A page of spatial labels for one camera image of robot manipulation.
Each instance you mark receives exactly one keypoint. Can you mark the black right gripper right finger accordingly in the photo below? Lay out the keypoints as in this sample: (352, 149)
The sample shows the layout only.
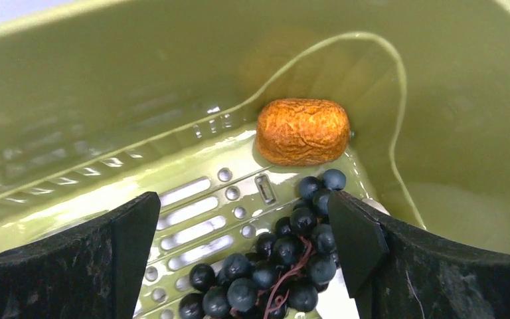
(393, 269)

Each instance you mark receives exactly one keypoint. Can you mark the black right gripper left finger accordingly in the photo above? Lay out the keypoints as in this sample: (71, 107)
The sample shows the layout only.
(92, 270)

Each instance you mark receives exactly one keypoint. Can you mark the orange toy fruit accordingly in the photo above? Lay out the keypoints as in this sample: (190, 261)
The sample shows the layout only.
(302, 132)

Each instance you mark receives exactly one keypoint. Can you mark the dark blue toy grapes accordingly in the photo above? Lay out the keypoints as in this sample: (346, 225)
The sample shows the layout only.
(289, 267)

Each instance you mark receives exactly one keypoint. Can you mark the green plastic bin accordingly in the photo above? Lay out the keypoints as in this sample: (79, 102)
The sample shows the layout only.
(102, 101)

